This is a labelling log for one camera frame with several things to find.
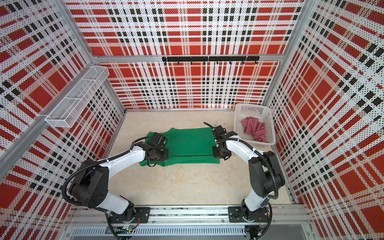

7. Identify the green tank top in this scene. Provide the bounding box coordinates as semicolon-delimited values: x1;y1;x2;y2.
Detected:
140;128;220;167

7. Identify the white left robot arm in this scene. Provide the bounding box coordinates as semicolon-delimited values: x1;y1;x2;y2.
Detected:
62;133;169;223

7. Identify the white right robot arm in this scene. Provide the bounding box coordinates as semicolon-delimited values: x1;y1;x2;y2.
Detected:
211;126;285;222

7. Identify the maroon crumpled tank top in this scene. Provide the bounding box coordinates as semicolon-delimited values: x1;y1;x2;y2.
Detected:
241;117;267;143

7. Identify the white perforated plastic basket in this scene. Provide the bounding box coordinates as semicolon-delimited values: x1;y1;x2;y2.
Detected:
234;104;276;147

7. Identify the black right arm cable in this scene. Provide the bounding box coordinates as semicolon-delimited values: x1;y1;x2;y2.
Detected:
203;121;280;200

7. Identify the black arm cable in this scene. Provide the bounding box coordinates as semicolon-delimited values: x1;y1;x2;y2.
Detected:
203;121;280;200
61;136;154;208

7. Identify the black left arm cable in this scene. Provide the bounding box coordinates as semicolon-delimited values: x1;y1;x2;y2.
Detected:
61;136;154;208

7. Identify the black wall hook rail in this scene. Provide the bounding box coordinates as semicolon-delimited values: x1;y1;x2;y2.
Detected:
162;56;260;64

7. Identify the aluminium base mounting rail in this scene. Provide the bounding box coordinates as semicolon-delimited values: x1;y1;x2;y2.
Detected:
66;205;312;227

